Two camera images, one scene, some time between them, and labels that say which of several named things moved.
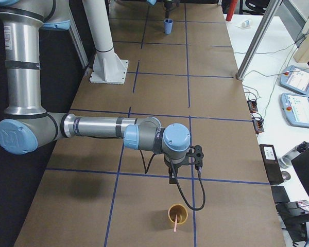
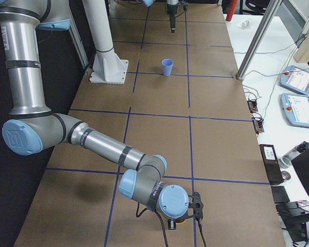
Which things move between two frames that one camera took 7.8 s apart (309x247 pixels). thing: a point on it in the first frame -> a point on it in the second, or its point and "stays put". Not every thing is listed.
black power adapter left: (252, 106) stays put
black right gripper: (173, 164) -> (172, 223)
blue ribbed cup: (168, 23) -> (167, 64)
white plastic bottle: (245, 23) stays put
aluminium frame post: (258, 38) stays put
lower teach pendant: (300, 110) stays put
